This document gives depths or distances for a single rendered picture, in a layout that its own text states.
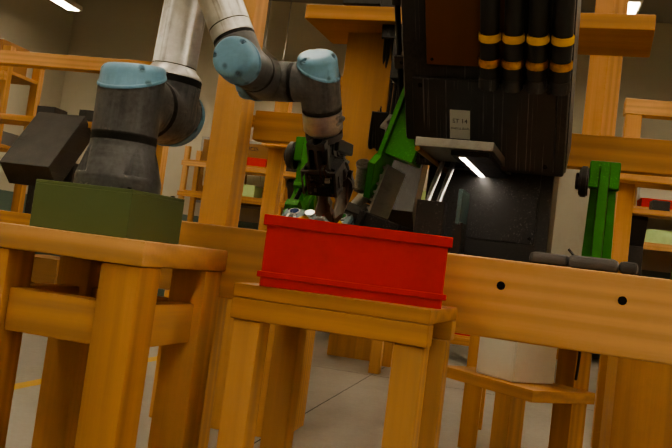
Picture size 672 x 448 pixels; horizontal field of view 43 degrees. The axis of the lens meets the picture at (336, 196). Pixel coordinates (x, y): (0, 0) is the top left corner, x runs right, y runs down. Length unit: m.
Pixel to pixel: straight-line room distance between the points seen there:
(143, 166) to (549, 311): 0.78
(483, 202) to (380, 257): 0.68
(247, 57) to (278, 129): 1.12
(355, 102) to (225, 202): 0.47
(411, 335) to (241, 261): 0.54
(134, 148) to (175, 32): 0.28
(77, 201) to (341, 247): 0.45
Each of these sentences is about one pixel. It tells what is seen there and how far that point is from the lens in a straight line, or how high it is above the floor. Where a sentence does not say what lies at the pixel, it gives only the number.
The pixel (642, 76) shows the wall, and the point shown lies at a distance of 12.31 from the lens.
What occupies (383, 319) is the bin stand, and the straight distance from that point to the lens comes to 1.37.
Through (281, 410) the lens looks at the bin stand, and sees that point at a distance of 1.65.
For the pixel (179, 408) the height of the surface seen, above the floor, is 0.56.
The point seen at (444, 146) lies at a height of 1.11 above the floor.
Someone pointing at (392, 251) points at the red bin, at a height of 0.88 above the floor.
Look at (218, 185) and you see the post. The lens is 2.49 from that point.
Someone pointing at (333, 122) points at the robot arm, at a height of 1.11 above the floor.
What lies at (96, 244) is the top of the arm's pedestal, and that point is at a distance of 1.38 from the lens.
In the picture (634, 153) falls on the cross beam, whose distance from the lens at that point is 2.35.
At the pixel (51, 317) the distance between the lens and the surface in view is 1.44.
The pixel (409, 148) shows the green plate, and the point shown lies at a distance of 1.94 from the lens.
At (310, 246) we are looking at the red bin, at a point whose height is 0.88.
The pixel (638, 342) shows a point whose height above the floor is 0.78.
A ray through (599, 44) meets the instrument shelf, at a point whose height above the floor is 1.50.
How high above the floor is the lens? 0.86
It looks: 4 degrees up
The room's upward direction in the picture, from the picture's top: 7 degrees clockwise
